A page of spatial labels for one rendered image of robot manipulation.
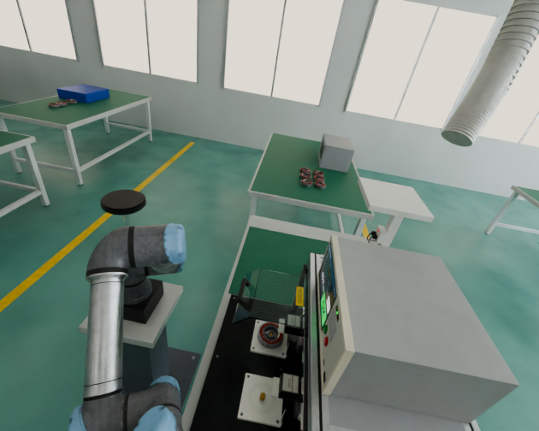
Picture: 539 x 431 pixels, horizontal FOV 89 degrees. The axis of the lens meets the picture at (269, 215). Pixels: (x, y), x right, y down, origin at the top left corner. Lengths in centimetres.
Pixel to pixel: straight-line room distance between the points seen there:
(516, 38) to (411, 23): 357
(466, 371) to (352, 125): 489
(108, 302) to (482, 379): 88
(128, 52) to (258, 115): 247
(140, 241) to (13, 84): 701
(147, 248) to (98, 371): 29
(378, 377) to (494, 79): 153
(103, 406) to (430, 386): 73
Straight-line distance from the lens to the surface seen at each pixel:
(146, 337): 135
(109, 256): 80
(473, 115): 180
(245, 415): 116
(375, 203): 159
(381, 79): 536
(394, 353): 75
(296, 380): 108
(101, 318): 79
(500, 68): 190
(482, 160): 642
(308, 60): 520
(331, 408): 86
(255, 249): 173
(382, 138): 559
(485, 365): 87
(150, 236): 80
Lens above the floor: 186
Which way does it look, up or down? 33 degrees down
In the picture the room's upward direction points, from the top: 10 degrees clockwise
